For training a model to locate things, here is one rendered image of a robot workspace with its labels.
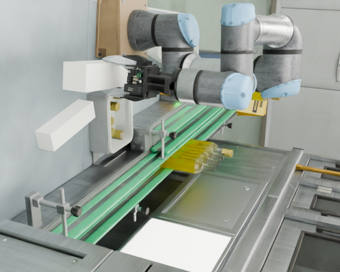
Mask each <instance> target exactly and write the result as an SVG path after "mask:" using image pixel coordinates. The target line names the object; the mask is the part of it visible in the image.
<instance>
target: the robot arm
mask: <svg viewBox="0 0 340 272"><path fill-rule="evenodd" d="M220 23H221V54H220V59H216V58H201V57H200V56H199V55H198V54H196V53H194V47H196V46H198V44H199V39H200V33H199V27H198V23H197V21H196V19H195V17H194V16H193V15H191V14H189V13H166V14H154V13H151V12H148V11H145V10H141V9H139V10H133V11H132V12H131V14H130V16H129V19H128V25H127V34H128V40H129V43H130V45H131V47H132V49H133V50H134V51H145V50H148V49H151V48H153V47H156V46H161V60H162V71H161V68H159V66H158V65H157V64H154V65H152V63H153V61H151V60H148V59H147V58H145V57H143V56H140V55H121V56H107V57H104V58H103V59H102V60H103V61H106V62H108V63H115V64H116V65H121V66H123V67H124V68H125V69H126V70H128V71H127V73H128V76H127V84H124V87H123V88H122V87H115V88H113V89H107V90H101V91H102V92H104V93H105V94H107V96H113V97H117V98H125V99H128V100H130V101H141V100H144V99H150V98H154V97H157V94H160V93H162V94H167V95H170V98H171V99H172V100H176V101H180V102H183V103H189V105H190V106H194V104H197V105H205V106H212V107H219V108H226V109H228V110H245V109H246V108H247V107H248V106H249V104H250V101H251V98H252V94H253V93H254V91H255V92H260V93H261V94H260V95H261V97H262V98H279V97H289V96H295V95H297V94H298V93H299V91H300V84H301V81H302V80H301V68H302V49H303V42H302V36H301V33H300V31H299V29H298V27H297V25H296V23H295V22H294V21H293V20H292V19H291V18H290V17H289V16H287V15H285V14H282V13H273V14H271V15H269V16H265V15H256V14H255V7H254V5H253V4H251V3H230V4H225V5H224V6H223V7H222V12H221V19H220ZM254 45H263V54H262V55H259V56H257V57H256V58H255V59H254ZM137 68H138V69H137Z"/></svg>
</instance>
